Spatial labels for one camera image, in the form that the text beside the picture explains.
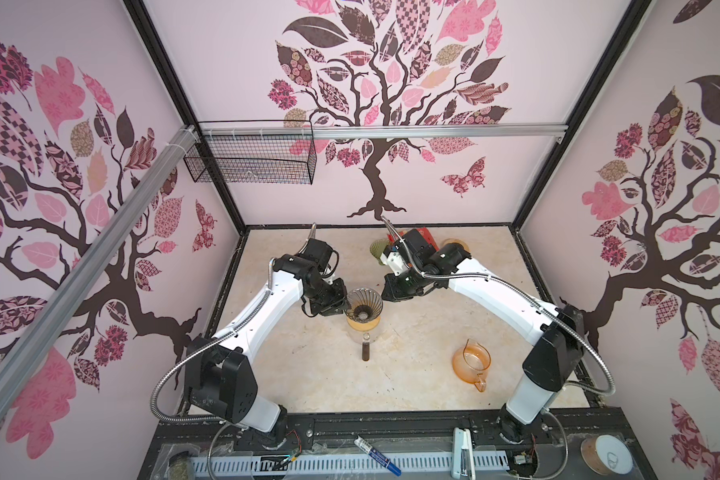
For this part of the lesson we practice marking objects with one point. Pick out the clear glass carafe brown handle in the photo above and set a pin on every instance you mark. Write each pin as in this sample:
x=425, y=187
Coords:
x=365, y=339

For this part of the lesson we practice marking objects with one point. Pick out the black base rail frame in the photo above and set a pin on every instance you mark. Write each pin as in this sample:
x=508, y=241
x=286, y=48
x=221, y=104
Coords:
x=552, y=451

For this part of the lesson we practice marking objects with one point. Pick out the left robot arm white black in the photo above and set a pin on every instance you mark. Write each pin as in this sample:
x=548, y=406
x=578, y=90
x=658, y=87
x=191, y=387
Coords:
x=219, y=379

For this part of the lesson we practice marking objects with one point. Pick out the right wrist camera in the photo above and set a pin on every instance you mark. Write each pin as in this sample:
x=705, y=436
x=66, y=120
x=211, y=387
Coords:
x=394, y=261

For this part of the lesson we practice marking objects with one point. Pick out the brown tape roll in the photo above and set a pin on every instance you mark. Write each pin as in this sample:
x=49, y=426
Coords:
x=606, y=455

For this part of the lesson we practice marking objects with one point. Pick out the blue white marker pen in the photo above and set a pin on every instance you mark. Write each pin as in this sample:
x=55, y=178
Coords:
x=377, y=456

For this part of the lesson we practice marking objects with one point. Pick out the back aluminium rail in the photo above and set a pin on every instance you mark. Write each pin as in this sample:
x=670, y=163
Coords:
x=384, y=132

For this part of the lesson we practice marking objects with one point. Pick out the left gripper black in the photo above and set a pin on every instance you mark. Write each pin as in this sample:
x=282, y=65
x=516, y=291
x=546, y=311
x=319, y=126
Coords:
x=338, y=302

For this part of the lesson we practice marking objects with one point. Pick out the green glass dripper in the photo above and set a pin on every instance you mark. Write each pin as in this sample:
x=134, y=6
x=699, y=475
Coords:
x=377, y=248

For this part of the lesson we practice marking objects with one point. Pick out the aluminium rail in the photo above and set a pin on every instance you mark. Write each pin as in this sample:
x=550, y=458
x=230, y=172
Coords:
x=21, y=362
x=384, y=132

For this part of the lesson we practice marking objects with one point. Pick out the red snack bag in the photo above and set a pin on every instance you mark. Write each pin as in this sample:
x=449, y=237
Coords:
x=423, y=231

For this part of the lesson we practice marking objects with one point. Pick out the clear ribbed glass dripper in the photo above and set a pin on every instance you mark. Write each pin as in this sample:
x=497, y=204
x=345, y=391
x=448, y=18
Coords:
x=363, y=305

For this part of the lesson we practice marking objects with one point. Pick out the white slotted cable duct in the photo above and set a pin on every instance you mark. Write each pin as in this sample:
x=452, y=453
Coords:
x=248, y=466

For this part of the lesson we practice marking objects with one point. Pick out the black wire basket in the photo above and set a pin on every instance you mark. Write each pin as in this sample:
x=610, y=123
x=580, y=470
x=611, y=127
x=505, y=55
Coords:
x=254, y=151

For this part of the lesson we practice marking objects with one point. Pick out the orange glass pitcher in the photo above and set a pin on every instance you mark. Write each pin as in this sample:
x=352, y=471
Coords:
x=471, y=363

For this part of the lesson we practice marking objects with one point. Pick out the left aluminium rail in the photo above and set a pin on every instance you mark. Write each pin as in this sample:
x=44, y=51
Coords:
x=21, y=362

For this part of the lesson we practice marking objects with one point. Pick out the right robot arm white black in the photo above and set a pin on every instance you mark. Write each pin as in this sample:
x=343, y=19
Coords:
x=417, y=269

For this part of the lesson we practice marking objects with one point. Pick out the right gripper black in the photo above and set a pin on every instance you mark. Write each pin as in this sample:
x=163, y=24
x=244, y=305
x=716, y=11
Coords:
x=392, y=295

